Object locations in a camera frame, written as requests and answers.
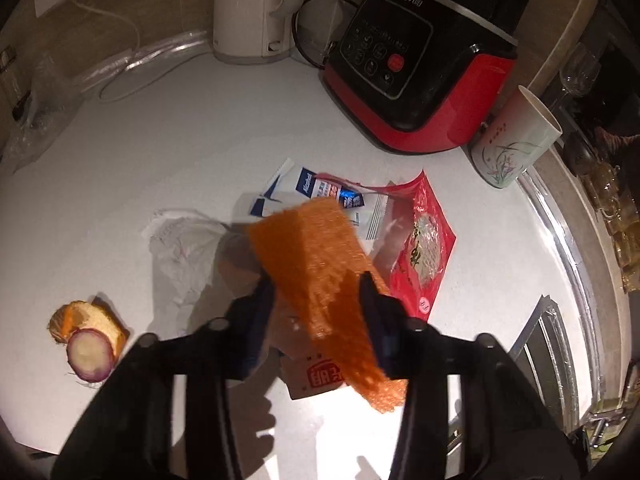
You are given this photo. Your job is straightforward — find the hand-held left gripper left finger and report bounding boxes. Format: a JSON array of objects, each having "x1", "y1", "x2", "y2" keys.
[{"x1": 50, "y1": 275, "x2": 276, "y2": 480}]

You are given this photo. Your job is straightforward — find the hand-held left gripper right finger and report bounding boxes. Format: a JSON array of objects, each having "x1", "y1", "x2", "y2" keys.
[{"x1": 359, "y1": 271, "x2": 583, "y2": 480}]

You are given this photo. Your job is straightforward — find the long orange foam net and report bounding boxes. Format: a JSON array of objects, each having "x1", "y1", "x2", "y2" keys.
[{"x1": 245, "y1": 196, "x2": 408, "y2": 415}]

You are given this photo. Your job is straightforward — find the paper card red stamp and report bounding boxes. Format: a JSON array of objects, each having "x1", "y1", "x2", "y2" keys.
[{"x1": 280, "y1": 345, "x2": 351, "y2": 402}]

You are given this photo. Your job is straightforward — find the white tissue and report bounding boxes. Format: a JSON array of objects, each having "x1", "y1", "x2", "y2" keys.
[{"x1": 141, "y1": 206, "x2": 226, "y2": 311}]

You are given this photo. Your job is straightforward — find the red snack packet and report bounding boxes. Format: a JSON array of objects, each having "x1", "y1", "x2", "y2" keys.
[{"x1": 345, "y1": 170, "x2": 458, "y2": 322}]

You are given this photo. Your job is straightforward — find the white blue striped sachet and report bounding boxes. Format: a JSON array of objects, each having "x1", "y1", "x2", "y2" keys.
[{"x1": 247, "y1": 159, "x2": 301, "y2": 221}]

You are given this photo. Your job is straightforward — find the blue white milk carton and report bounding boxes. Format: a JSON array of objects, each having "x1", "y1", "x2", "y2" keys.
[{"x1": 295, "y1": 166, "x2": 388, "y2": 241}]

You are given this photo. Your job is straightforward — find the purple onion slice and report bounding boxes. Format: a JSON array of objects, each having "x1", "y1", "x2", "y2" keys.
[{"x1": 66, "y1": 327, "x2": 116, "y2": 382}]

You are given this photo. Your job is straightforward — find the ceramic cup flower print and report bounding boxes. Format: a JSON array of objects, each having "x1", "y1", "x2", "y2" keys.
[{"x1": 467, "y1": 85, "x2": 563, "y2": 191}]

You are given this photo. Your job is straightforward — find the glass teapot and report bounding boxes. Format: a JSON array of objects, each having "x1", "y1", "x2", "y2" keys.
[{"x1": 582, "y1": 160, "x2": 623, "y2": 211}]

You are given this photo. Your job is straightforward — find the brown ceramic cup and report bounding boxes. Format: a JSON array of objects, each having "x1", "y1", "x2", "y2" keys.
[{"x1": 562, "y1": 132, "x2": 601, "y2": 176}]

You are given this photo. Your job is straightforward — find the clear plastic edge strip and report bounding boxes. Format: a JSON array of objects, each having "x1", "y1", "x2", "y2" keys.
[{"x1": 75, "y1": 30, "x2": 213, "y2": 91}]

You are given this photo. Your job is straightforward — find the clear plastic bag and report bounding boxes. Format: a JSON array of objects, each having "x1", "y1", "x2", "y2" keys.
[{"x1": 0, "y1": 52, "x2": 96, "y2": 173}]

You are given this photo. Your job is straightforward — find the white electric kettle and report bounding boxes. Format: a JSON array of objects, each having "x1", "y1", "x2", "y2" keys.
[{"x1": 212, "y1": 0, "x2": 311, "y2": 65}]

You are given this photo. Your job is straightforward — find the wine glass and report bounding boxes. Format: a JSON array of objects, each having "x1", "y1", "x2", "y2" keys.
[{"x1": 550, "y1": 42, "x2": 601, "y2": 116}]

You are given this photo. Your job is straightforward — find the black power cable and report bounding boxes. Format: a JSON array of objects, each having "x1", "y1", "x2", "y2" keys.
[{"x1": 291, "y1": 0, "x2": 358, "y2": 68}]

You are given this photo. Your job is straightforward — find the white power cable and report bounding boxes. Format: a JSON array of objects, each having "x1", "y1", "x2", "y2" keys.
[{"x1": 75, "y1": 0, "x2": 216, "y2": 103}]

